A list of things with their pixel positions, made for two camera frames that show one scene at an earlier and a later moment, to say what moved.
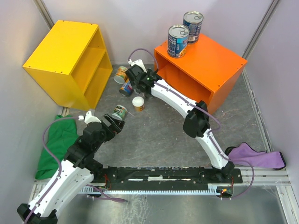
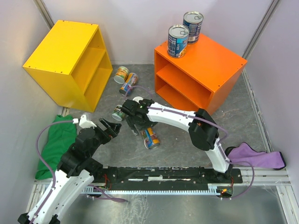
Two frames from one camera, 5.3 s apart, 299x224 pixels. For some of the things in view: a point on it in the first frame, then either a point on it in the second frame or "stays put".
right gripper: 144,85 to 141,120
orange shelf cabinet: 207,72 stays put
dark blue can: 177,39 stays put
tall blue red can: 126,88 stays put
